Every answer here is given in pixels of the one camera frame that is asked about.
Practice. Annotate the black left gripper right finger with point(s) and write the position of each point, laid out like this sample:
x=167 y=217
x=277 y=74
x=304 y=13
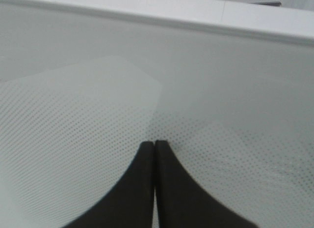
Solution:
x=182 y=202

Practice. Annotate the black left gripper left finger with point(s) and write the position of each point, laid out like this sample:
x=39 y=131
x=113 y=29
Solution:
x=130 y=202

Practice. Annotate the white microwave door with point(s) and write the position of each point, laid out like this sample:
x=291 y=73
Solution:
x=229 y=85

